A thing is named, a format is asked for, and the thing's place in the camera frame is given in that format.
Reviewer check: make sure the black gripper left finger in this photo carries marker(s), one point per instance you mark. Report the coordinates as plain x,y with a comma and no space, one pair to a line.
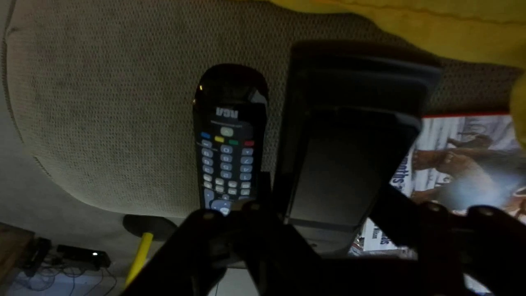
197,248

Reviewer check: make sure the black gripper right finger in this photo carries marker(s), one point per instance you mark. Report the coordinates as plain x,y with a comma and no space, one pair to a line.
465,248

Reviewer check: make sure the plain black remote control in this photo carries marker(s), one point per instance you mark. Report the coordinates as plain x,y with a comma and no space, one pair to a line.
338,166

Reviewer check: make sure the black remote coloured buttons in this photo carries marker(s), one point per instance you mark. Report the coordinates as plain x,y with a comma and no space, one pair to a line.
227,159

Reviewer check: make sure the printed magazine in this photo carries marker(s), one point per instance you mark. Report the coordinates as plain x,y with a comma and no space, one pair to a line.
470,166

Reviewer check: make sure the black power strip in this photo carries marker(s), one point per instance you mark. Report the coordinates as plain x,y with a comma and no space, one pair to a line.
82,256

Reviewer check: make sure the black power adapter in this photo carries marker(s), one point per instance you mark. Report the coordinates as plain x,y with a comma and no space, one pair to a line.
36,254

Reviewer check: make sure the grey fabric sofa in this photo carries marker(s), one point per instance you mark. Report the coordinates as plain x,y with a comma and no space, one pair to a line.
108,110

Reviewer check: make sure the yellow pillow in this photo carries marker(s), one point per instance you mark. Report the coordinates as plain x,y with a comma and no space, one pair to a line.
437,27

